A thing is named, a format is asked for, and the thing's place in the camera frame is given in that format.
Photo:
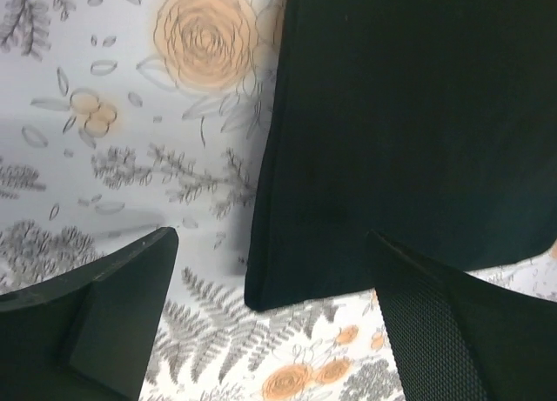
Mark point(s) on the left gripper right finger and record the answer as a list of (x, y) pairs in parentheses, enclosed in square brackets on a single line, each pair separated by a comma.
[(456, 337)]

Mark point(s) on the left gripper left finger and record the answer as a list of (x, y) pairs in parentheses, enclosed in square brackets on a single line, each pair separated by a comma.
[(88, 334)]

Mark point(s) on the black t-shirt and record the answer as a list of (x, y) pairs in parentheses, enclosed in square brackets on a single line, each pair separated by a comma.
[(430, 121)]

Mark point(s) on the floral table mat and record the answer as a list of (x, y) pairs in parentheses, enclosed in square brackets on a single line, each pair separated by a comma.
[(120, 117)]

